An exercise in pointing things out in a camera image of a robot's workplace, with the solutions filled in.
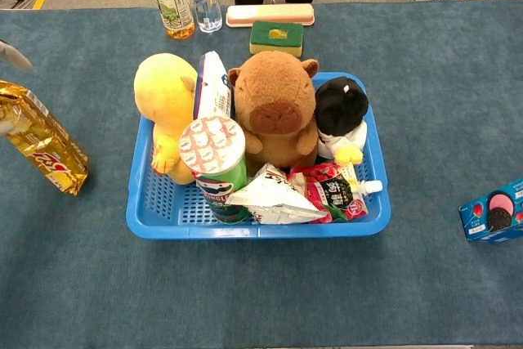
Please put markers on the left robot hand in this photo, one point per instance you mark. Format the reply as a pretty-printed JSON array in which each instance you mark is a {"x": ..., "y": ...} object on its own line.
[{"x": 14, "y": 56}]

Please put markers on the gold foil snack package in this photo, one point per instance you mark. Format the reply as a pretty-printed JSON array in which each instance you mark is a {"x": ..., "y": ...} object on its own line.
[{"x": 45, "y": 144}]

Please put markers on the green Pringles can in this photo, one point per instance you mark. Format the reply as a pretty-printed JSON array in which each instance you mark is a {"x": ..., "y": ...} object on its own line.
[{"x": 212, "y": 148}]

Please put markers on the blue Oreo cookie box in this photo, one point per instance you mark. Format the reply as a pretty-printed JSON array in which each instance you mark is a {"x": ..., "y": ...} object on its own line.
[{"x": 494, "y": 210}]

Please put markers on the blue plastic basket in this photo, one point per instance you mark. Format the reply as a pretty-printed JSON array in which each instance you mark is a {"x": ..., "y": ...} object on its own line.
[{"x": 253, "y": 231}]

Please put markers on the yellow duck plush toy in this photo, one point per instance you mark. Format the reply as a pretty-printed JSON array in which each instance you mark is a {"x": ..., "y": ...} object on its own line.
[{"x": 163, "y": 91}]

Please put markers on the white blue snack bag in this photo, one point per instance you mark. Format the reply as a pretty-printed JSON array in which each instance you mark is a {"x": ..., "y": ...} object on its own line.
[{"x": 212, "y": 87}]

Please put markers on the green yellow sponge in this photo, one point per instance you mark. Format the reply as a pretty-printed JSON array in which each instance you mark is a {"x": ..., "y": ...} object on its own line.
[{"x": 261, "y": 38}]

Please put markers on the pink beige plastic case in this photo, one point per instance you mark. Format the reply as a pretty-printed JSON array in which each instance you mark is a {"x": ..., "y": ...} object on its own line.
[{"x": 269, "y": 14}]

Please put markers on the brown capybara plush toy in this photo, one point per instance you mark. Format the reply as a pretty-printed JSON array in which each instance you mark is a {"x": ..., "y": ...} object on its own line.
[{"x": 274, "y": 95}]

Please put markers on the white triangular snack packet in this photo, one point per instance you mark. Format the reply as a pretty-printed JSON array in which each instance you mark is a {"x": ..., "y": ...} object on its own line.
[{"x": 274, "y": 200}]

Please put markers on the black white penguin plush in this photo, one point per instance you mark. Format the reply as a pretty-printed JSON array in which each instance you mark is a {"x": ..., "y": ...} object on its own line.
[{"x": 341, "y": 108}]

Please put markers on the blue felt table cover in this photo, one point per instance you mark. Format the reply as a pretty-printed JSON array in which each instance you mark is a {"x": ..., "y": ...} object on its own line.
[{"x": 261, "y": 292}]

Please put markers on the red grape jelly pouch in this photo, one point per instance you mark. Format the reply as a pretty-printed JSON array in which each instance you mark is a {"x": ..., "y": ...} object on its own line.
[{"x": 335, "y": 193}]

